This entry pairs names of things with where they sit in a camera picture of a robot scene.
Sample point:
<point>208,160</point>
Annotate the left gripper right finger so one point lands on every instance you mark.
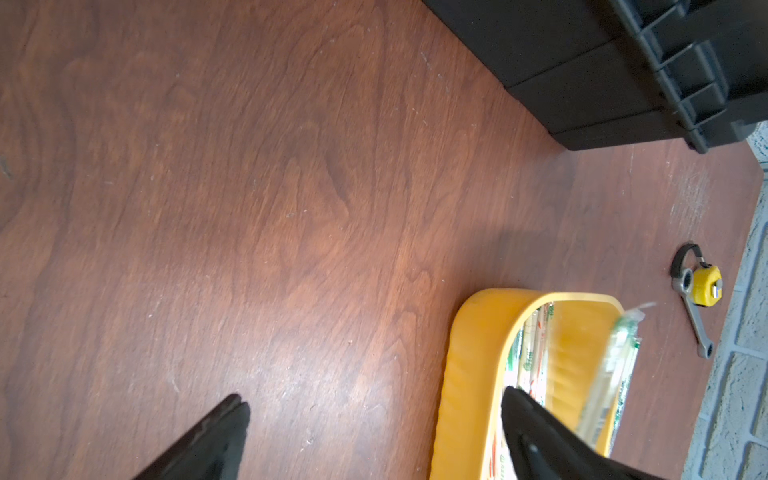
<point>541,447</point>

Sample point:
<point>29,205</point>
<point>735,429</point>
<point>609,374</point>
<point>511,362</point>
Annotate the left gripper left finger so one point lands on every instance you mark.
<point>211,449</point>

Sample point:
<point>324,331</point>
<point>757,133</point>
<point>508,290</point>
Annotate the yellow plastic storage box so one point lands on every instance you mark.
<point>482,333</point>

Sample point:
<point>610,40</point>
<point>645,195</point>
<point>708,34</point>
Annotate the wrapped chopsticks pile in box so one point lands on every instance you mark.
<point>526,369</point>

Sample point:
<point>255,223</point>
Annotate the silver metal wrench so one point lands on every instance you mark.
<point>696,324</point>

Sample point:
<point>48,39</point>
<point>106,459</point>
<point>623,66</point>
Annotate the yellow tape measure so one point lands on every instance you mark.
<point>703,285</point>

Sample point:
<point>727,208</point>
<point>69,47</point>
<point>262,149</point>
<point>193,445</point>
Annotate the black plastic toolbox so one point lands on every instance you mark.
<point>608,73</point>

